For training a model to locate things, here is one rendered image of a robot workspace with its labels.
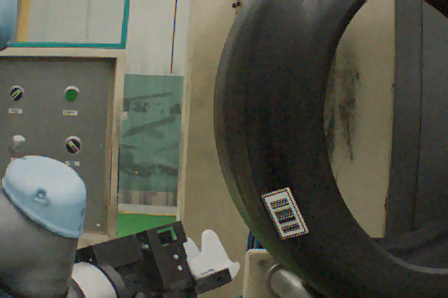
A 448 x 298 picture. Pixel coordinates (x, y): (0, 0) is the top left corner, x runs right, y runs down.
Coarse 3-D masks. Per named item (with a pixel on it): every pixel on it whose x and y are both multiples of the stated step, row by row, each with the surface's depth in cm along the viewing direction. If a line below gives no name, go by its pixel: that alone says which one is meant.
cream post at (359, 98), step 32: (384, 0) 152; (352, 32) 151; (384, 32) 152; (352, 64) 151; (384, 64) 152; (352, 96) 152; (384, 96) 153; (352, 128) 152; (384, 128) 153; (352, 160) 152; (384, 160) 153; (352, 192) 153; (384, 192) 154; (384, 224) 154
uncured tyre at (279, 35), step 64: (256, 0) 123; (320, 0) 110; (256, 64) 113; (320, 64) 110; (256, 128) 113; (320, 128) 110; (256, 192) 115; (320, 192) 111; (320, 256) 113; (384, 256) 113
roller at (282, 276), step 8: (280, 272) 146; (288, 272) 144; (272, 280) 147; (280, 280) 143; (288, 280) 140; (296, 280) 138; (272, 288) 147; (280, 288) 141; (288, 288) 137; (296, 288) 134; (304, 288) 132; (312, 288) 131; (280, 296) 143; (288, 296) 136; (296, 296) 132; (304, 296) 129; (312, 296) 127; (320, 296) 126
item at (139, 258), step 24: (120, 240) 90; (144, 240) 93; (168, 240) 93; (96, 264) 87; (120, 264) 89; (144, 264) 91; (168, 264) 91; (120, 288) 85; (144, 288) 90; (168, 288) 91
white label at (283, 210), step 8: (272, 192) 113; (280, 192) 112; (288, 192) 111; (264, 200) 114; (272, 200) 113; (280, 200) 112; (288, 200) 112; (272, 208) 113; (280, 208) 113; (288, 208) 112; (296, 208) 112; (272, 216) 114; (280, 216) 113; (288, 216) 113; (296, 216) 112; (280, 224) 114; (288, 224) 113; (296, 224) 112; (304, 224) 112; (280, 232) 114; (288, 232) 114; (296, 232) 113; (304, 232) 112
